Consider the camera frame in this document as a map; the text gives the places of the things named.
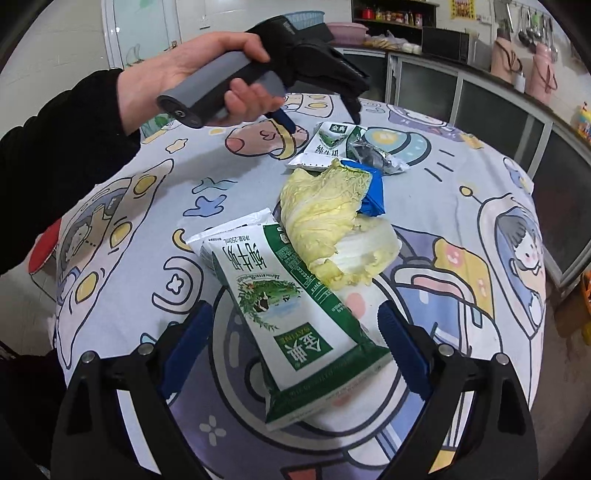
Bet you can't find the pale pink thermos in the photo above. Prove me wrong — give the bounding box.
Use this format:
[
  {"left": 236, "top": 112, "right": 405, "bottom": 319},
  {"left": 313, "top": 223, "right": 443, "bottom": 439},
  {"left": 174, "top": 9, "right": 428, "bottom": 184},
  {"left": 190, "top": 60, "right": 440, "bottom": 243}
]
[{"left": 490, "top": 37, "right": 525, "bottom": 85}]

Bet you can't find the row of hanging kitchen utensils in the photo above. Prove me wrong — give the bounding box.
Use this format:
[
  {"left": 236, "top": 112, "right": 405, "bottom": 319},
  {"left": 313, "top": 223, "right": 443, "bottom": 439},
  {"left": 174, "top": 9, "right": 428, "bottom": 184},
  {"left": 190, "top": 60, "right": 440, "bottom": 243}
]
[{"left": 492, "top": 0, "right": 559, "bottom": 51}]

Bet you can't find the large green milk carton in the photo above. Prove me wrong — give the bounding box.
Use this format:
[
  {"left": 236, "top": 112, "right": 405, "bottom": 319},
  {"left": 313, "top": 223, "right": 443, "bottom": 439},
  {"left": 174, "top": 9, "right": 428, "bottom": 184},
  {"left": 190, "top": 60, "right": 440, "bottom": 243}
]
[{"left": 185, "top": 208, "right": 393, "bottom": 432}]

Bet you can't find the small green milk carton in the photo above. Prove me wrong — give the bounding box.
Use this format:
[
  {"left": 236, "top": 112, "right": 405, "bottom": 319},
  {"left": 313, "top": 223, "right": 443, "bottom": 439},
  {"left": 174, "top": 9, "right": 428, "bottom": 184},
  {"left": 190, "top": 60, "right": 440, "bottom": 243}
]
[{"left": 285, "top": 121, "right": 368, "bottom": 172}]

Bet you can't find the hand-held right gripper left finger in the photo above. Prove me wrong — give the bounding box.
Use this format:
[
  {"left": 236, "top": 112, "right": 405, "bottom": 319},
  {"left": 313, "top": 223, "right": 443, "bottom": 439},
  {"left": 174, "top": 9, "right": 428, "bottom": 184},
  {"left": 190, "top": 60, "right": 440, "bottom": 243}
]
[{"left": 51, "top": 300, "right": 214, "bottom": 480}]

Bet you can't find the blue plastic basin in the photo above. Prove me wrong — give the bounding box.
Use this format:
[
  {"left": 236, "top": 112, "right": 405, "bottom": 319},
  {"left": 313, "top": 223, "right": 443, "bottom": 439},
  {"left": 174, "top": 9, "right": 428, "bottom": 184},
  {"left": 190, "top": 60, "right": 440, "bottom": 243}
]
[{"left": 283, "top": 13, "right": 324, "bottom": 27}]

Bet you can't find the red round stool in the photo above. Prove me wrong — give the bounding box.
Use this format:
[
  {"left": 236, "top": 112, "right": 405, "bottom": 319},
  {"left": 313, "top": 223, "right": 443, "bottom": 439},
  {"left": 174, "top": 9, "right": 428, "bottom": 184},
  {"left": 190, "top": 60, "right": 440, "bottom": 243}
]
[{"left": 28, "top": 217, "right": 63, "bottom": 278}]

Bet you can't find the person's left hand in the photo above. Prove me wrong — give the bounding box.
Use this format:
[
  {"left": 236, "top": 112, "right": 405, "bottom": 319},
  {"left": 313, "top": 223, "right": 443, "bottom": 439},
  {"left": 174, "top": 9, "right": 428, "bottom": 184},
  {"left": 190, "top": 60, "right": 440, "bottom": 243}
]
[{"left": 117, "top": 31, "right": 284, "bottom": 141}]

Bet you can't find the person's left forearm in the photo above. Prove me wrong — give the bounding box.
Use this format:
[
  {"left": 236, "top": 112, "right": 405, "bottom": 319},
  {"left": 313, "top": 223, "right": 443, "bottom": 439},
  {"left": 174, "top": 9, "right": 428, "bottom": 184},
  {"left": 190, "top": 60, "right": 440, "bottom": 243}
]
[{"left": 0, "top": 68, "right": 141, "bottom": 278}]

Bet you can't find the napa cabbage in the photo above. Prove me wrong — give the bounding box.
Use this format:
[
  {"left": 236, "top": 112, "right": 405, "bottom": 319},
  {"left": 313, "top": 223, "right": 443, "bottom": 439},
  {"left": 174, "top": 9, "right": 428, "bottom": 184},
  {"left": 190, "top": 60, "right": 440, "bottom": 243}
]
[{"left": 280, "top": 159, "right": 402, "bottom": 291}]

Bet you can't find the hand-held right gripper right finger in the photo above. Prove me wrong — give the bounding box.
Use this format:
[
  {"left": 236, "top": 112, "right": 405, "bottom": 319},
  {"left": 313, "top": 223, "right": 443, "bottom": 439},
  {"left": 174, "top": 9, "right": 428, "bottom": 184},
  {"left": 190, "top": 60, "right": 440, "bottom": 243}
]
[{"left": 377, "top": 300, "right": 539, "bottom": 480}]

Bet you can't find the black microwave oven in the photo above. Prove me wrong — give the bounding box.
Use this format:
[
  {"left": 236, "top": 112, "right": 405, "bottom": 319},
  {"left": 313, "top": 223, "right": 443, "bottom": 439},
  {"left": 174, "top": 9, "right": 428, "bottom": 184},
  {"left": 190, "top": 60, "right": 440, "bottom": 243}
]
[{"left": 421, "top": 26, "right": 478, "bottom": 65}]

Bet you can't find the dark silver wrapper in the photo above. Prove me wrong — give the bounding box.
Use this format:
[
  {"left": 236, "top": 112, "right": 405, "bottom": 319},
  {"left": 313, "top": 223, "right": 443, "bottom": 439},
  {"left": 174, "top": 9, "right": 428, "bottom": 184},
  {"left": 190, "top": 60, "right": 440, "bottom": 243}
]
[{"left": 346, "top": 138, "right": 411, "bottom": 176}]

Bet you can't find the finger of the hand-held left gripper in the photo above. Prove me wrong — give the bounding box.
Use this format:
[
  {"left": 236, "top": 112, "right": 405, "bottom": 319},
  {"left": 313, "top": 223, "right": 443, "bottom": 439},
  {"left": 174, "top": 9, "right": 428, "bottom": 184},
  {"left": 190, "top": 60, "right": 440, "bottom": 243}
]
[
  {"left": 272, "top": 107, "right": 297, "bottom": 136},
  {"left": 340, "top": 91, "right": 363, "bottom": 125}
]

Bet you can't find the dark pink thermos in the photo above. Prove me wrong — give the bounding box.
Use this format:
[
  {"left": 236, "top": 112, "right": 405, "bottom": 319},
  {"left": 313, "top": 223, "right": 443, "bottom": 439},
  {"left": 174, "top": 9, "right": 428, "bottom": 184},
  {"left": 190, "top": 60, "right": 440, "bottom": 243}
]
[{"left": 527, "top": 44, "right": 559, "bottom": 104}]

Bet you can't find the blue plastic wrapper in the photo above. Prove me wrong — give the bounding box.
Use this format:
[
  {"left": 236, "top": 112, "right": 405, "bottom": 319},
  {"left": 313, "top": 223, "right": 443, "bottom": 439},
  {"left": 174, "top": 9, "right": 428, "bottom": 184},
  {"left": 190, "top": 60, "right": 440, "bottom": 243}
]
[{"left": 339, "top": 158, "right": 386, "bottom": 217}]

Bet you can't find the row of spice jars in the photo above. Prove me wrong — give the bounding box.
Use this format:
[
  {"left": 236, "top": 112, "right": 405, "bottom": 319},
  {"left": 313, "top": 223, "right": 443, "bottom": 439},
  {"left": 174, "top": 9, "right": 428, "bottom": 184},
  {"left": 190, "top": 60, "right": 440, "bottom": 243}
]
[{"left": 362, "top": 6, "right": 423, "bottom": 25}]

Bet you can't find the clear bag of food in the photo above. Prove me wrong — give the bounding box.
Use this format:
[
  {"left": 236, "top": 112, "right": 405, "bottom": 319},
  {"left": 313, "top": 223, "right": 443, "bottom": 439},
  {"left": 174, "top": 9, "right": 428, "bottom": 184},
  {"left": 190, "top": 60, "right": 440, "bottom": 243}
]
[{"left": 362, "top": 31, "right": 409, "bottom": 51}]

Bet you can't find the flower printed glass door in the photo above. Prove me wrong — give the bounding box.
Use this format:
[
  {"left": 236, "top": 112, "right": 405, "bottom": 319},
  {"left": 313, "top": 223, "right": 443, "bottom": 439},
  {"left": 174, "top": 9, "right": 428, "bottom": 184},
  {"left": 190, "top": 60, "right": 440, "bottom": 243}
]
[{"left": 102, "top": 0, "right": 183, "bottom": 70}]

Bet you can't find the pink plastic basin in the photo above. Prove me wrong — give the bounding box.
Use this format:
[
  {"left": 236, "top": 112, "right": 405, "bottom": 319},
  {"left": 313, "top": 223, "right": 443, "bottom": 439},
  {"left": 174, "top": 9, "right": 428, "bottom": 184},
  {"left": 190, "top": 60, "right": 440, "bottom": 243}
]
[{"left": 329, "top": 22, "right": 370, "bottom": 44}]

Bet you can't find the kitchen counter cabinet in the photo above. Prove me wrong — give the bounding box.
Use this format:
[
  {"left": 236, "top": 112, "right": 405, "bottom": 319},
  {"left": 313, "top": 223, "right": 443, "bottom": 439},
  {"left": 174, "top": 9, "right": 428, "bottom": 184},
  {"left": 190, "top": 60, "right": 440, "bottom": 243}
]
[{"left": 323, "top": 41, "right": 591, "bottom": 296}]

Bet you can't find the dark corner shelf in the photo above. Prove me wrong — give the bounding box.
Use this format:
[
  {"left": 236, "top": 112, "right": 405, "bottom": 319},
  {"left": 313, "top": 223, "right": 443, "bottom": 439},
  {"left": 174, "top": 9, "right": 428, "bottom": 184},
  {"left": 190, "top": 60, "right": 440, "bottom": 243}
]
[{"left": 352, "top": 0, "right": 439, "bottom": 26}]

